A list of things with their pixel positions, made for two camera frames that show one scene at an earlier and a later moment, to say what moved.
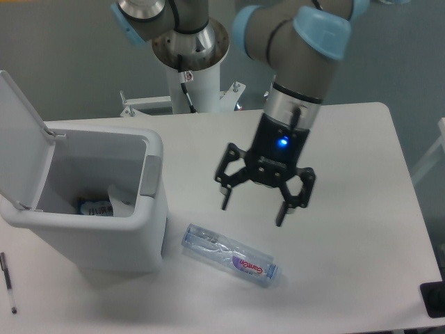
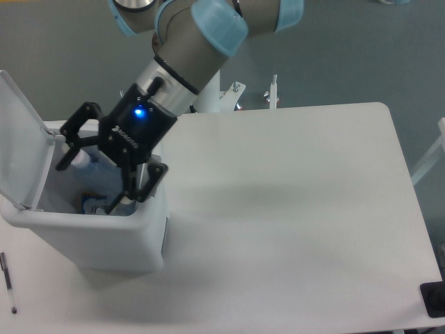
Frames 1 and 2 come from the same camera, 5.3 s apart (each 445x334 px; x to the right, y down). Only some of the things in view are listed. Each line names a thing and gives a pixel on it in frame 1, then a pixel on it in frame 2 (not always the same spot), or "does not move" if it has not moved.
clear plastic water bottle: [253, 265] to [100, 177]
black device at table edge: [433, 295] does not move
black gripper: [271, 159] to [135, 125]
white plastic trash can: [45, 170] does not move
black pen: [7, 279] does not move
